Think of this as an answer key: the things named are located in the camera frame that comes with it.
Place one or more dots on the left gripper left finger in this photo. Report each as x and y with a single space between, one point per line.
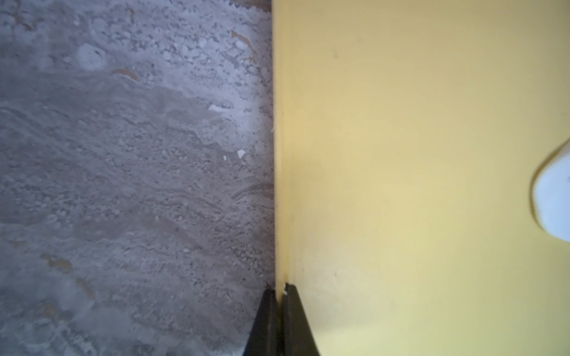
263 338

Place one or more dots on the yellow plastic tray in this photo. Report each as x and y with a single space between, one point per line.
407 134

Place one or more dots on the white dough piece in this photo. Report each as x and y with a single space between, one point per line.
550 194

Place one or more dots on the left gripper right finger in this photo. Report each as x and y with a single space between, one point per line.
297 335

